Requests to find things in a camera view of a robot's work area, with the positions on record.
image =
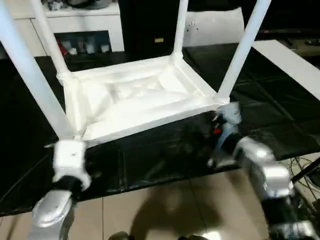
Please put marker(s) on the black box with gold label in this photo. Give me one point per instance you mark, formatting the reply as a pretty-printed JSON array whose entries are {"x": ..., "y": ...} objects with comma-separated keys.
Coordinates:
[{"x": 140, "y": 25}]

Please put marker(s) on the black metal stand leg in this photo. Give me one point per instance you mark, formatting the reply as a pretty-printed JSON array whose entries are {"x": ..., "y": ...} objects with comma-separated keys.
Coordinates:
[{"x": 307, "y": 170}]

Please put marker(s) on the white bag with round fitting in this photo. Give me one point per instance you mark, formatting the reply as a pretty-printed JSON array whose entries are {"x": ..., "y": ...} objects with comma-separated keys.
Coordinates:
[{"x": 217, "y": 27}]

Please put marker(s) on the red packet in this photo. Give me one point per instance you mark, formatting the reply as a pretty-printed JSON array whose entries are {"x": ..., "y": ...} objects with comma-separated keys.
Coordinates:
[{"x": 61, "y": 47}]

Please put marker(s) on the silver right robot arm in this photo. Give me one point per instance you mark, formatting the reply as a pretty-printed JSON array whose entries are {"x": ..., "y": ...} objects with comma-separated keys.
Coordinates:
[{"x": 265, "y": 170}]

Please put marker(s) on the black table mat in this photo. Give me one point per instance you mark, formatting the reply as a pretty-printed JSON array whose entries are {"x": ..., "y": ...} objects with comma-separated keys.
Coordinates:
[{"x": 150, "y": 155}]

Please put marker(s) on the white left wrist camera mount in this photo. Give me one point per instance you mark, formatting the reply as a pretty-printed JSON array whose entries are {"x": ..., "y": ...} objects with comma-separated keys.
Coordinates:
[{"x": 70, "y": 157}]

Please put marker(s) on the dark robot right foot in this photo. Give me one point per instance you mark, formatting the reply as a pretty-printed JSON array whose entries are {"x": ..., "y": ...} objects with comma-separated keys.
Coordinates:
[{"x": 195, "y": 237}]

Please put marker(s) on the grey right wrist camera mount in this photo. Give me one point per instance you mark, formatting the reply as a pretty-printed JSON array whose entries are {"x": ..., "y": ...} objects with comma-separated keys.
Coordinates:
[{"x": 232, "y": 115}]

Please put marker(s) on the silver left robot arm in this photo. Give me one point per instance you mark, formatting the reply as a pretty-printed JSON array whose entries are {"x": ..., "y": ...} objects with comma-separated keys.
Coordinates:
[{"x": 50, "y": 210}]

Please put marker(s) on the white flat board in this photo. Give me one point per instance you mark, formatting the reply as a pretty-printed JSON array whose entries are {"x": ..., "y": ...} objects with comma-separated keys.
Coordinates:
[{"x": 287, "y": 60}]

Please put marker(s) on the black tangled items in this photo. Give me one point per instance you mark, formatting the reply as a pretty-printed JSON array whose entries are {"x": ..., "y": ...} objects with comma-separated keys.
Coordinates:
[{"x": 53, "y": 4}]

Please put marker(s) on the white glass-door cabinet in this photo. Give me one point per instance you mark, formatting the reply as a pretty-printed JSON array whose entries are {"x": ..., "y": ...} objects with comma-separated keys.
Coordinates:
[{"x": 87, "y": 22}]

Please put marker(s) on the dark robot left foot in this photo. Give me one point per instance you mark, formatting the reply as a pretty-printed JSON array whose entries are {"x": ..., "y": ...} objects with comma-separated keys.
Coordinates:
[{"x": 120, "y": 236}]

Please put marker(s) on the white plastic table top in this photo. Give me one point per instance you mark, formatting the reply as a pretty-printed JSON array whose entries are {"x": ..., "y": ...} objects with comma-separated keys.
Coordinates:
[{"x": 150, "y": 100}]

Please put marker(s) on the black television screen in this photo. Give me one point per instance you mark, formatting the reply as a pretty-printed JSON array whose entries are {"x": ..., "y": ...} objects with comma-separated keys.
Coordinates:
[{"x": 287, "y": 15}]

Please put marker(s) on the grey helmet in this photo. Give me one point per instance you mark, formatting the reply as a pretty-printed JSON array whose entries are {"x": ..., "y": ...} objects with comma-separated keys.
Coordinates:
[{"x": 87, "y": 3}]

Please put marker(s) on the dark robot foot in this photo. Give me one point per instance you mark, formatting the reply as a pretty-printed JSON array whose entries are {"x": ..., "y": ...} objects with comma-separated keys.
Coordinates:
[
  {"x": 120, "y": 236},
  {"x": 195, "y": 237}
]

